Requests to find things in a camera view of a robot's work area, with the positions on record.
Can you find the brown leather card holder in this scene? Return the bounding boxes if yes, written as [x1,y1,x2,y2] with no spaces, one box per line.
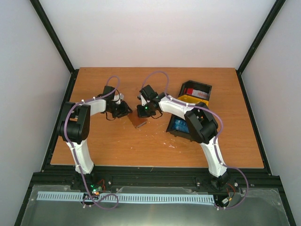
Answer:
[127,110,147,129]

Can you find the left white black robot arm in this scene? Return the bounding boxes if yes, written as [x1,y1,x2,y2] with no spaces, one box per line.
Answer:
[57,86,132,190]

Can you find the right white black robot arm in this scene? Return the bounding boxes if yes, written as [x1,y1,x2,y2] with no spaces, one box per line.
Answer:
[137,85,229,191]

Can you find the red white credit card stack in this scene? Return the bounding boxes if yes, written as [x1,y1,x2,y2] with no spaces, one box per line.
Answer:
[184,88,208,99]

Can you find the black yellow card tray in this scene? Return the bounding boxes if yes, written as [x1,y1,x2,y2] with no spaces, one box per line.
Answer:
[166,80,213,142]

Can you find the left controller board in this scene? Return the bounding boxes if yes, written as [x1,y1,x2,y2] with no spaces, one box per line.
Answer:
[90,179,106,195]

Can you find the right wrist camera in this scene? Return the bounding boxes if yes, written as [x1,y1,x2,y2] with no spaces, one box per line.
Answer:
[137,93,147,106]

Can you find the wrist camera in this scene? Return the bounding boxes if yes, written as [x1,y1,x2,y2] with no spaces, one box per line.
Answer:
[113,93,124,105]
[137,93,147,106]

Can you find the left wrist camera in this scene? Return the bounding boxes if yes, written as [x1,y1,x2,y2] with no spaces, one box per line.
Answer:
[113,93,124,105]

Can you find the light blue cable duct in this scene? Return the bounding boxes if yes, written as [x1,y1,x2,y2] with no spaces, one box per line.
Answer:
[36,191,214,205]

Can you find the right connector wires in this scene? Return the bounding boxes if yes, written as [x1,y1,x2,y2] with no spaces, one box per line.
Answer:
[221,183,238,205]

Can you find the black aluminium frame rail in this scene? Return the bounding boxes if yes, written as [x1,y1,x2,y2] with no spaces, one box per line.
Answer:
[30,166,283,193]

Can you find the left black frame post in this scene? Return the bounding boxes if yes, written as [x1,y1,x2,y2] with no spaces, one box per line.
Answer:
[29,0,79,75]

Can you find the black frame post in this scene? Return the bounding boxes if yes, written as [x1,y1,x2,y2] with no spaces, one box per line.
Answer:
[237,0,286,73]
[29,0,79,75]

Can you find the metal base plate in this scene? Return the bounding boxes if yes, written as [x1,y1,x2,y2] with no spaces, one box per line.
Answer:
[19,186,289,226]

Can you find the right black frame post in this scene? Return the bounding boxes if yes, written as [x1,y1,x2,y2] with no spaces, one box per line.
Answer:
[237,0,286,73]

